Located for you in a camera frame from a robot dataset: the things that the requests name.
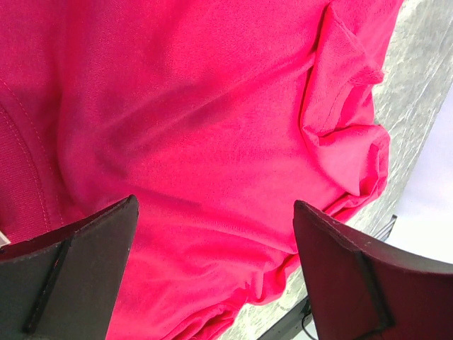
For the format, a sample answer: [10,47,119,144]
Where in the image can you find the aluminium rail frame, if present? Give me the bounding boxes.
[374,215,398,242]

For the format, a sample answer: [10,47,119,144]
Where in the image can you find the magenta t shirt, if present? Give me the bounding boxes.
[1,1,401,339]

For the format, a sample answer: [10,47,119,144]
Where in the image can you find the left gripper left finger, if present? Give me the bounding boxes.
[1,195,139,339]

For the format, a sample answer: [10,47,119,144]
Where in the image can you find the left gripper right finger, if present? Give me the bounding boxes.
[293,200,452,339]

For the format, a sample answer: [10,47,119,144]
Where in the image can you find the black base beam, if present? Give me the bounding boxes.
[259,297,314,340]

